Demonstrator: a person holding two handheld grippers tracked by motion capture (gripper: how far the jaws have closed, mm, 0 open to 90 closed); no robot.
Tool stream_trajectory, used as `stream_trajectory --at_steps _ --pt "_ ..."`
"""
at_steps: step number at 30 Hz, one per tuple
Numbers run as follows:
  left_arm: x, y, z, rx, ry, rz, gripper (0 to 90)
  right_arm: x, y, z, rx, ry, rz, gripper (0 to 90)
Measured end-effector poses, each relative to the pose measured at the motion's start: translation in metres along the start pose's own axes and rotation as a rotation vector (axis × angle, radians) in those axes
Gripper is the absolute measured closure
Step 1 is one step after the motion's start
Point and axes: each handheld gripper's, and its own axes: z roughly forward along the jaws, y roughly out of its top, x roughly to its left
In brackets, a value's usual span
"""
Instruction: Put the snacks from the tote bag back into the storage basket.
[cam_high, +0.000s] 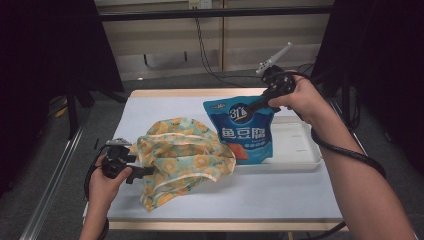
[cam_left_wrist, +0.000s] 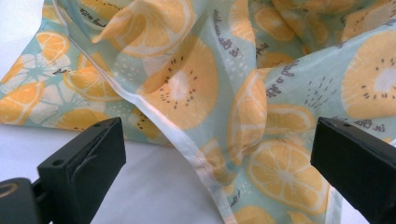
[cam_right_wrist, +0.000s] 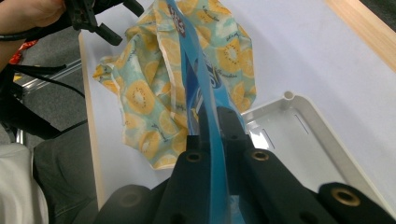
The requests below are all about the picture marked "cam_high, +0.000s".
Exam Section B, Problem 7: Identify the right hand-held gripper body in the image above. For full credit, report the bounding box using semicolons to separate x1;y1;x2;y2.
255;41;298;100

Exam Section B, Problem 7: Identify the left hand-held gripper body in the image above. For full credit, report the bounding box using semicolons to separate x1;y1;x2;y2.
101;137;138;180

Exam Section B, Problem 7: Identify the blue snack packet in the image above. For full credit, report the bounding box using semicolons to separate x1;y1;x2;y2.
202;95;277;166

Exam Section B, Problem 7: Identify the lemon print cloth bag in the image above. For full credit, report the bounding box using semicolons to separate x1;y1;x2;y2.
129;116;237;214

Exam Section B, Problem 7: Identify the white plastic tray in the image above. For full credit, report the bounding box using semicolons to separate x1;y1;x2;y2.
232;114;324;175

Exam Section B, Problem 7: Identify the person's left hand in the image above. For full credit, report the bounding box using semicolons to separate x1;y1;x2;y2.
87;154;134;205

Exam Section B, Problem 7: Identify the person's right hand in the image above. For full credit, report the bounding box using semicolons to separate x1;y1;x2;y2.
267;73;330;125

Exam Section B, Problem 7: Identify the wooden table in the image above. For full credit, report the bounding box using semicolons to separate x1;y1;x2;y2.
83;87;349;233

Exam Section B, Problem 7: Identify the white table mat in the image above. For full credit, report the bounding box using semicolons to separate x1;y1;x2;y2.
83;94;344;222

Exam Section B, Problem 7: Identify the black horizontal bar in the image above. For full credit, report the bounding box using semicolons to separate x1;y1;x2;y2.
98;5;334;22

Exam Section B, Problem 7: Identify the black curtain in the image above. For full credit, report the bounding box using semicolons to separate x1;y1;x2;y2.
0;0;125;198
308;0;424;176

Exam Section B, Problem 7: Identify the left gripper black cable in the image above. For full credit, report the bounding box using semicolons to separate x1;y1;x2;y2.
82;145;112;240

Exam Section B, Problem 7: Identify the thin black hanging cable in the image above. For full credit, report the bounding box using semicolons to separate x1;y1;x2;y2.
194;16;316;88

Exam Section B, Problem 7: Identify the white wall socket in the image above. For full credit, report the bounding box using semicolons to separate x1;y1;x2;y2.
187;0;214;10

